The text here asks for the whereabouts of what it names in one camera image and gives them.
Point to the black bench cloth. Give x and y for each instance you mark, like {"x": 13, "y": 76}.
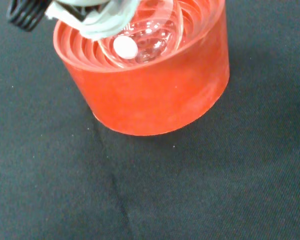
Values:
{"x": 115, "y": 187}

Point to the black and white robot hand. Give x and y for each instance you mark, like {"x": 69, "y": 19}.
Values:
{"x": 102, "y": 17}

